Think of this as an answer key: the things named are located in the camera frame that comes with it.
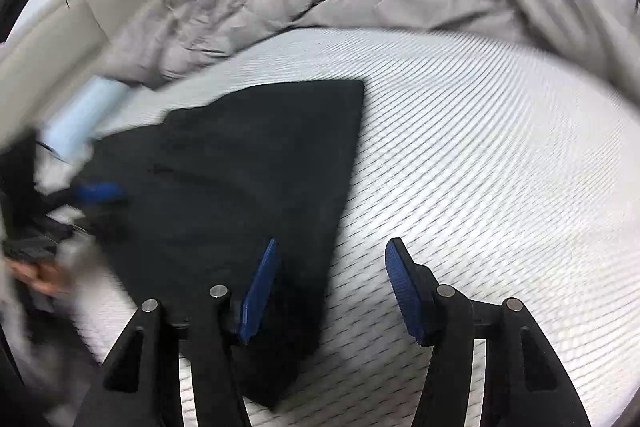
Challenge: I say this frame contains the light blue object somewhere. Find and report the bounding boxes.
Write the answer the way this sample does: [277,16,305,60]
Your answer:
[40,76,130,164]

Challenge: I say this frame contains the person's left hand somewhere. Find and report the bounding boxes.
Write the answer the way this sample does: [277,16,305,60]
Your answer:
[7,257,73,297]

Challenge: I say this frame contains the white textured mattress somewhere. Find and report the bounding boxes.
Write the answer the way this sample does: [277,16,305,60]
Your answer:
[30,27,640,427]

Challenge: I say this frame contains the dark grey pants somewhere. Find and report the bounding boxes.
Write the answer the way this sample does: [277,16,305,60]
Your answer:
[75,79,365,410]

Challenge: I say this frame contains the person's left forearm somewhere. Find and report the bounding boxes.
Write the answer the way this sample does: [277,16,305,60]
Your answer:
[0,237,103,413]

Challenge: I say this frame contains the beige padded headboard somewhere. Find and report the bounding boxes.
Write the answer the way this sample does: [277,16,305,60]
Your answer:
[0,0,201,148]

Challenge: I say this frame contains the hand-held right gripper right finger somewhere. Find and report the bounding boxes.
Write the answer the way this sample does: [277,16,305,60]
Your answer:
[384,237,593,427]

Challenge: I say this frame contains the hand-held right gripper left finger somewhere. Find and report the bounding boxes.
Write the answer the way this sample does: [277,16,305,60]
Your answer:
[75,237,281,427]

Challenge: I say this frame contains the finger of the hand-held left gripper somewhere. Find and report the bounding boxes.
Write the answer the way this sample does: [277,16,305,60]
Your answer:
[47,181,128,214]

